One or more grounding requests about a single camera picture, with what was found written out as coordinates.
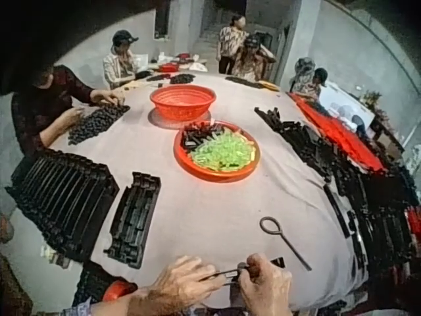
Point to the red tray with rim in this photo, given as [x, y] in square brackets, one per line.
[210, 171]

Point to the person's right fingers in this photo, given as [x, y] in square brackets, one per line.
[260, 268]

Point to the black plastic strip part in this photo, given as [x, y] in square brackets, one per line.
[227, 272]

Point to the loose black narrow strip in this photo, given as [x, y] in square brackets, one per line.
[337, 212]

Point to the heap of small black beads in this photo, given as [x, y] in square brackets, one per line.
[95, 121]

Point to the distant heaps of black parts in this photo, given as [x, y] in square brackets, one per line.
[174, 78]

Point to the person's left fingers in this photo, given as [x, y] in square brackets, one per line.
[197, 274]

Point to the distant row of black parts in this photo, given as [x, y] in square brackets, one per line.
[250, 82]

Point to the heap of green plastic pieces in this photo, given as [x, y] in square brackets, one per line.
[223, 151]

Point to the long row of black trays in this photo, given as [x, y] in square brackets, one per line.
[361, 184]

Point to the single black plastic tray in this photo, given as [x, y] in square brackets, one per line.
[135, 220]

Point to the stack of black moulded trays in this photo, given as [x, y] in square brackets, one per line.
[62, 200]

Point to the potted green plant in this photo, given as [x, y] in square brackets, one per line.
[372, 97]

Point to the heap of black clip parts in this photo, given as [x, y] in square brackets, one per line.
[197, 135]

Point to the white table cloth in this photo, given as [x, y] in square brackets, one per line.
[210, 210]

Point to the small red basket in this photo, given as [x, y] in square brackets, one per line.
[168, 67]

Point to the person's right hand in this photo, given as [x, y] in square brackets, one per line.
[266, 289]

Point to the person's left hand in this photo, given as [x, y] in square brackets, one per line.
[171, 289]

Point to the black ribbed tray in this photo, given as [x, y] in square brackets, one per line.
[95, 279]

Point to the white chest cabinet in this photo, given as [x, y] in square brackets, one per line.
[345, 105]

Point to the empty red round basket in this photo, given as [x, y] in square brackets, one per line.
[182, 102]

